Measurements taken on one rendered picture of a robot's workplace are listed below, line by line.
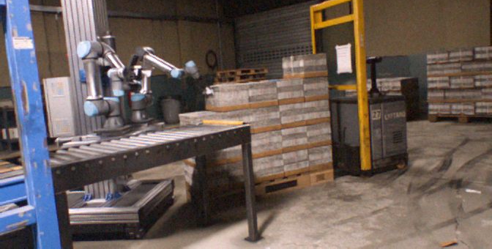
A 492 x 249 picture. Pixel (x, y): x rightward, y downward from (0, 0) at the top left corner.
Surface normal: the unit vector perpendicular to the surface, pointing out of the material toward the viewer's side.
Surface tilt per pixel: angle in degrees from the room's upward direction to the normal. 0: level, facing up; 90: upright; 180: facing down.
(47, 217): 90
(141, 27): 90
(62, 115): 90
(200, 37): 90
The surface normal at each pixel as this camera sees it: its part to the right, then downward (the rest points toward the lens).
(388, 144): 0.45, 0.05
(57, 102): -0.12, 0.11
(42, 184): 0.73, 0.01
